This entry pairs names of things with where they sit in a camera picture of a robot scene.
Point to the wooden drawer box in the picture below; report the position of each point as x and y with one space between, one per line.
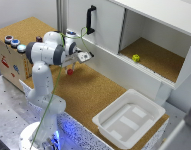
18 28

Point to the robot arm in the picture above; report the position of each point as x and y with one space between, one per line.
40 83

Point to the white cabinet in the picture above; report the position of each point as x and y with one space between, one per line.
155 20

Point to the green button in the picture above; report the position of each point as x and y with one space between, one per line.
21 47

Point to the white plastic box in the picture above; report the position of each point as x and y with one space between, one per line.
128 121

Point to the red button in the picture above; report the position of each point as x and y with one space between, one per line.
8 38

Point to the blue button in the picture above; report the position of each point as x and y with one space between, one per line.
15 42

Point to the white sliding door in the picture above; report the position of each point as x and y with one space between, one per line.
108 20

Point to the purple block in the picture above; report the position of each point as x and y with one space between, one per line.
39 39

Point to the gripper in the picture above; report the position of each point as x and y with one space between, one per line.
82 57

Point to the yellow block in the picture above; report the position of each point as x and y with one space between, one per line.
136 58

